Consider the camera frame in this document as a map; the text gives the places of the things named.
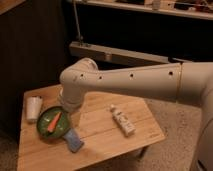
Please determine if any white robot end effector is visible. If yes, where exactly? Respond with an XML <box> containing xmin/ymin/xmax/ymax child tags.
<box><xmin>59</xmin><ymin>89</ymin><xmax>84</xmax><ymax>112</ymax></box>

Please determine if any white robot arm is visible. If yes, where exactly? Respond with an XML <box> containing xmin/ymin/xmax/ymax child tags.
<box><xmin>59</xmin><ymin>58</ymin><xmax>213</xmax><ymax>171</ymax></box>

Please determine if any green plate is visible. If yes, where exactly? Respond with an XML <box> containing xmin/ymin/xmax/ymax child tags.
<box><xmin>36</xmin><ymin>106</ymin><xmax>70</xmax><ymax>140</ymax></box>

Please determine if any orange carrot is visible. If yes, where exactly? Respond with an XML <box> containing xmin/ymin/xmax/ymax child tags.
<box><xmin>47</xmin><ymin>112</ymin><xmax>61</xmax><ymax>133</ymax></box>

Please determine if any blue sponge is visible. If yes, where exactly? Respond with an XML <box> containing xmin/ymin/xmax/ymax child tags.
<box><xmin>63</xmin><ymin>129</ymin><xmax>84</xmax><ymax>153</ymax></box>

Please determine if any wooden low table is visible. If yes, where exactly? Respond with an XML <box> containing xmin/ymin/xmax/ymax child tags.
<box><xmin>17</xmin><ymin>92</ymin><xmax>165</xmax><ymax>171</ymax></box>

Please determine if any white tube bottle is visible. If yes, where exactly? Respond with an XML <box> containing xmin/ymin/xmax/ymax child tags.
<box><xmin>110</xmin><ymin>105</ymin><xmax>136</xmax><ymax>137</ymax></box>

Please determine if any thin metal pole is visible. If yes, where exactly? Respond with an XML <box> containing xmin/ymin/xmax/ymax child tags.
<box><xmin>73</xmin><ymin>0</ymin><xmax>83</xmax><ymax>46</ymax></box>

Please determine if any upper wooden shelf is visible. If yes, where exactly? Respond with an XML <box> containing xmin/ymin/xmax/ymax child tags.
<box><xmin>66</xmin><ymin>0</ymin><xmax>213</xmax><ymax>21</ymax></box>

